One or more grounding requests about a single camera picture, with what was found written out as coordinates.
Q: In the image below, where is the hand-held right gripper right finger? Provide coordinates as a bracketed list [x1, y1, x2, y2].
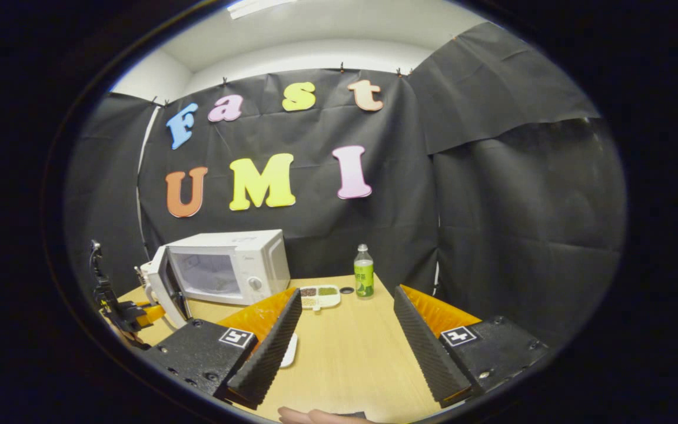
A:
[393, 284, 551, 409]

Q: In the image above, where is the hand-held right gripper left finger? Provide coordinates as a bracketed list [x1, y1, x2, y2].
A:
[139, 287, 303, 411]

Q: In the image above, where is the white square plate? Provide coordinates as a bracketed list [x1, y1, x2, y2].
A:
[280, 333, 299, 369]

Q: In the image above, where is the white microwave oven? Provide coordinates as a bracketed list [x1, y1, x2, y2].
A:
[146, 230, 291, 329]

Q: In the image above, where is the white divided tray of grains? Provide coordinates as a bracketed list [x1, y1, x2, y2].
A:
[300, 285, 341, 311]

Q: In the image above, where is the green tea bottle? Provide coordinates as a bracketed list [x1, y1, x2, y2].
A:
[354, 244, 375, 300]

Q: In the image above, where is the black backdrop cloth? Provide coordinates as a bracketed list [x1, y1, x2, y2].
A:
[64, 22, 628, 348]

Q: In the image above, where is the long ceiling light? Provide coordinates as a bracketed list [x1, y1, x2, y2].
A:
[227, 0, 298, 20]

